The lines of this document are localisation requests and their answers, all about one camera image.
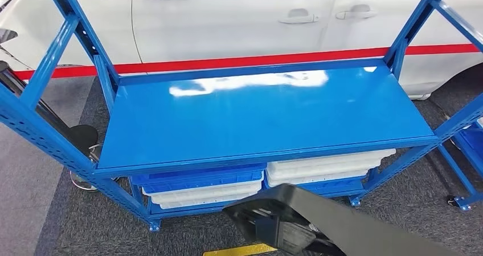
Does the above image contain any black plastic frame part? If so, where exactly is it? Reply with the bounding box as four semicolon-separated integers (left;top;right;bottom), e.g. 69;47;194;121
222;183;459;256

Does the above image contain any blue metal shelf rack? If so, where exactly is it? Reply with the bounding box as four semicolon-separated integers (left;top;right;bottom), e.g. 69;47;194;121
0;0;483;233

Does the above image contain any blue plastic bin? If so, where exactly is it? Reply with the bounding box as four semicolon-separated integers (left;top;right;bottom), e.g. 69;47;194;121
264;174;365;198
130;162;268;194
452;127;483;177

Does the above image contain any white plastic bin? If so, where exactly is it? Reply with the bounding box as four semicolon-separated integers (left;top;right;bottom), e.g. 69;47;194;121
158;192;261;210
142;173;264;205
267;169;369;188
267;148;397;171
267;160;382;181

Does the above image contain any white car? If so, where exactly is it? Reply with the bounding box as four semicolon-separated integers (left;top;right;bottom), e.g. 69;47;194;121
0;0;483;100

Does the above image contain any yellow tape floor square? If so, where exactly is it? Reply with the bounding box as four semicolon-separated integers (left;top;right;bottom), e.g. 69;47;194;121
203;243;278;256

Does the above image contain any chrome round stand base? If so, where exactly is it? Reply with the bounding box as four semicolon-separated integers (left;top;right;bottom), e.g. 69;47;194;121
69;144;118;192

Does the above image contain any blue wheeled cart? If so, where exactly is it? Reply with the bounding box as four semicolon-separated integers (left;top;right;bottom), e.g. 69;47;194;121
437;118;483;212

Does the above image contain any white car door handle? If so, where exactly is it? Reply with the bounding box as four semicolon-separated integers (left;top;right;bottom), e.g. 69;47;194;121
335;4;378;20
278;7;320;25

